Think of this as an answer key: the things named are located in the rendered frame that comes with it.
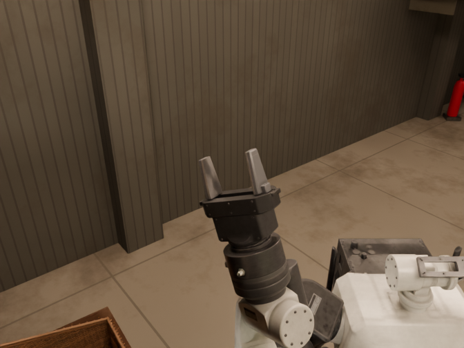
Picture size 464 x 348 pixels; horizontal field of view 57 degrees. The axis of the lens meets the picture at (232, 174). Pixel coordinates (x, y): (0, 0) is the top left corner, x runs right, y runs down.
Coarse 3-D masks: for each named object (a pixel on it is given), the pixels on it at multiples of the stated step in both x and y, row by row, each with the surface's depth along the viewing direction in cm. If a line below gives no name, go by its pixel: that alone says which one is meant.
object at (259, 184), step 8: (248, 152) 58; (256, 152) 59; (248, 160) 58; (256, 160) 59; (248, 168) 58; (256, 168) 59; (256, 176) 58; (264, 176) 60; (256, 184) 58; (264, 184) 59; (256, 192) 59; (264, 192) 59
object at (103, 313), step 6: (96, 312) 188; (102, 312) 188; (108, 312) 188; (84, 318) 185; (90, 318) 185; (96, 318) 185; (114, 318) 185; (72, 324) 182; (78, 324) 182; (114, 324) 182; (54, 330) 179; (78, 330) 179; (120, 330) 179; (60, 336) 176; (120, 336) 176; (126, 342) 174
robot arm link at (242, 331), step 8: (240, 312) 67; (240, 320) 67; (240, 328) 67; (248, 328) 68; (240, 336) 67; (248, 336) 68; (256, 336) 69; (264, 336) 70; (240, 344) 67; (248, 344) 68; (256, 344) 68; (264, 344) 69; (272, 344) 70
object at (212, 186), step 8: (200, 160) 63; (208, 160) 64; (200, 168) 63; (208, 168) 63; (208, 176) 63; (216, 176) 65; (208, 184) 63; (216, 184) 65; (208, 192) 63; (216, 192) 64
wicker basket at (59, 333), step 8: (96, 320) 163; (104, 320) 165; (64, 328) 156; (72, 328) 157; (80, 328) 159; (88, 328) 162; (96, 328) 164; (104, 328) 166; (112, 328) 161; (32, 336) 149; (40, 336) 151; (48, 336) 153; (56, 336) 155; (72, 336) 159; (88, 336) 164; (96, 336) 166; (104, 336) 168; (112, 336) 164; (8, 344) 145; (16, 344) 146; (24, 344) 149; (32, 344) 150; (40, 344) 152; (48, 344) 155; (56, 344) 156; (64, 344) 159; (72, 344) 160; (80, 344) 163; (88, 344) 165; (96, 344) 167; (104, 344) 170; (112, 344) 172; (120, 344) 155
